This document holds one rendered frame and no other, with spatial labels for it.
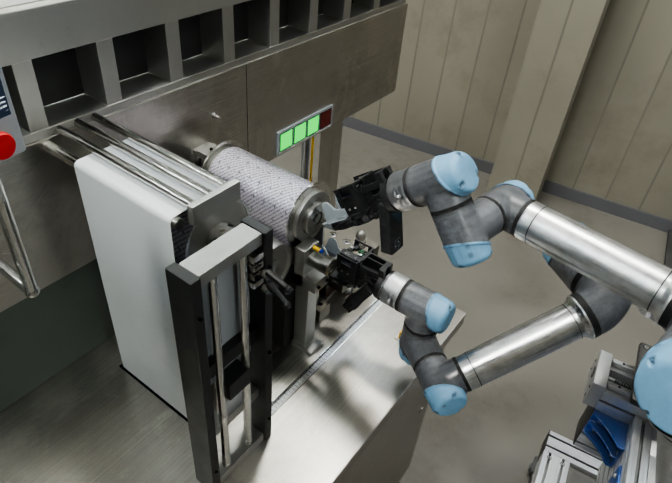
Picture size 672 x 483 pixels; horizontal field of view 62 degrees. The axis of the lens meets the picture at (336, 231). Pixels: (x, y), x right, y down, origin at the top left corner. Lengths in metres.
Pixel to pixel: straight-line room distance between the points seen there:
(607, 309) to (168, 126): 0.96
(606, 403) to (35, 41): 1.56
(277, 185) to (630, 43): 2.68
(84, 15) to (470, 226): 0.74
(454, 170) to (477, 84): 2.87
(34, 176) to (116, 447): 0.55
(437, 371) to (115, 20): 0.90
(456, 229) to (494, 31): 2.77
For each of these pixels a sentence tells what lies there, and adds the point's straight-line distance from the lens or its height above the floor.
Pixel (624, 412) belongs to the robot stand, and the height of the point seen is 0.72.
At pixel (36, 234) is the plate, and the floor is 1.27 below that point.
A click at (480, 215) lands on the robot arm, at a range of 0.99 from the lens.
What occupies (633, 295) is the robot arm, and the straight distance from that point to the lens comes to 1.00.
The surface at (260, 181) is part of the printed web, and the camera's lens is 1.18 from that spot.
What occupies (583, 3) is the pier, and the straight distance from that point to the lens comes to 3.23.
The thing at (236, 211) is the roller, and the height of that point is 1.37.
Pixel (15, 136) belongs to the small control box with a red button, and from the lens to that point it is 0.70.
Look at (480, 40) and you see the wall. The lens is 3.69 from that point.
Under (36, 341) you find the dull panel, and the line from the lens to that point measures 1.32.
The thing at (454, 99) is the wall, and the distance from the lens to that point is 3.85.
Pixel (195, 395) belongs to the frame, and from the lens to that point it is 0.94.
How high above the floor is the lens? 1.95
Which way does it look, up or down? 38 degrees down
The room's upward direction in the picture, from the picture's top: 5 degrees clockwise
